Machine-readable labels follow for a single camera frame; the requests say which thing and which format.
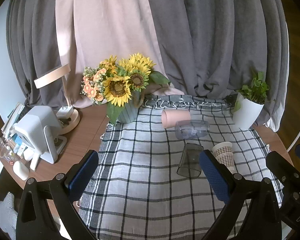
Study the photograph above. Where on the green potted plant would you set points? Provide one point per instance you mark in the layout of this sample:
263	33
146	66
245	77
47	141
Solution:
256	91

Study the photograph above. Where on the striped cushion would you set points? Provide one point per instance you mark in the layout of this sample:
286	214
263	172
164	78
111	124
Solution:
8	216

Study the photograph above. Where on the clear blue plastic cup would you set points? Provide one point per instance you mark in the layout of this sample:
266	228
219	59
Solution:
191	129

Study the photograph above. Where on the light blue ribbed vase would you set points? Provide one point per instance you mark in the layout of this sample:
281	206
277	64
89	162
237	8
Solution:
130	111

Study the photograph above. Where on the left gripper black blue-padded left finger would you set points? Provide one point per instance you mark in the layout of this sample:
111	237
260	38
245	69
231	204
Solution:
35	220

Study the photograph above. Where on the sunflower bouquet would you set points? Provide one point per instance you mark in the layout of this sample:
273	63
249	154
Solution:
112	82

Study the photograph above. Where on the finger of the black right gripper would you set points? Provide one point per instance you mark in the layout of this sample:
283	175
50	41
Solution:
289	177

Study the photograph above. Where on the dark smoky glass cup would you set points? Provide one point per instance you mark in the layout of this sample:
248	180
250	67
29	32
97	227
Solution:
189	166

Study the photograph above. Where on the pink plastic cup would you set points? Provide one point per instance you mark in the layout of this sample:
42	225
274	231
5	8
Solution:
169	117

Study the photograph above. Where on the black white checkered tablecloth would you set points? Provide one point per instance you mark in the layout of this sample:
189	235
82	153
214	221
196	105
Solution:
136	192

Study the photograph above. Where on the stack of books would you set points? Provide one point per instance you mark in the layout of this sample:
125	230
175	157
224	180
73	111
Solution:
8	131

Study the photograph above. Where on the patterned paper cup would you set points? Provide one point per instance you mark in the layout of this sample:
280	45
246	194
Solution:
224	154

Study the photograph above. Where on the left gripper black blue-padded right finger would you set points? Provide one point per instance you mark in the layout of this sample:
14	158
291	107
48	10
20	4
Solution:
262	220

